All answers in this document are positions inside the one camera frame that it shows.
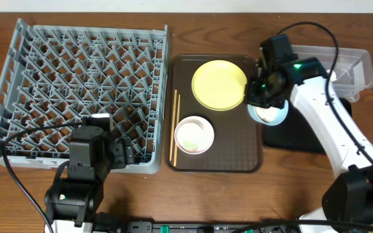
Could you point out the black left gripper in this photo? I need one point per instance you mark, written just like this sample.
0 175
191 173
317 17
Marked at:
123 153

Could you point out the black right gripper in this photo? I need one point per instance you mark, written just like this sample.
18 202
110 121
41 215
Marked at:
252 97

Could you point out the light blue bowl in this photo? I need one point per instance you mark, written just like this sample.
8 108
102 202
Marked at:
271 116

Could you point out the white napkin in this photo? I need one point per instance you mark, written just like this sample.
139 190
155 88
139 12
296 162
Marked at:
333 76

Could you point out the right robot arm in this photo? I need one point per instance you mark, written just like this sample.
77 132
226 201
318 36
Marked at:
348 203

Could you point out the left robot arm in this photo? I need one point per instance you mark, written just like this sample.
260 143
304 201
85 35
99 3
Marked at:
78 186

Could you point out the black waste tray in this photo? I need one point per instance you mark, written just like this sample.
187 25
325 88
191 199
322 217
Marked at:
293 133

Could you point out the clear plastic waste bin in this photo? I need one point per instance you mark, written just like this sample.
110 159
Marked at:
353 68

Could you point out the grey dishwasher rack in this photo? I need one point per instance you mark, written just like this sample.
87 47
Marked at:
56 75

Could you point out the right wooden chopstick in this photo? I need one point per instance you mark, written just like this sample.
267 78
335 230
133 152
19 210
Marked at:
177 116

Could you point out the wooden chopstick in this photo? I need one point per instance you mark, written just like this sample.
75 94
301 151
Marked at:
177 116
173 124

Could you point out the yellow plate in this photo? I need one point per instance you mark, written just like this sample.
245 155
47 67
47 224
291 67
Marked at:
219 85

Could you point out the pink cup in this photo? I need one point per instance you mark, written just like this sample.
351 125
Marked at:
195 135

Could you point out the left wooden chopstick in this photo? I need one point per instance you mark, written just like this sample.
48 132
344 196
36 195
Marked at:
173 124

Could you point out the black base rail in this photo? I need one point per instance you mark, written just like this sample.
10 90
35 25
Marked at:
206 228

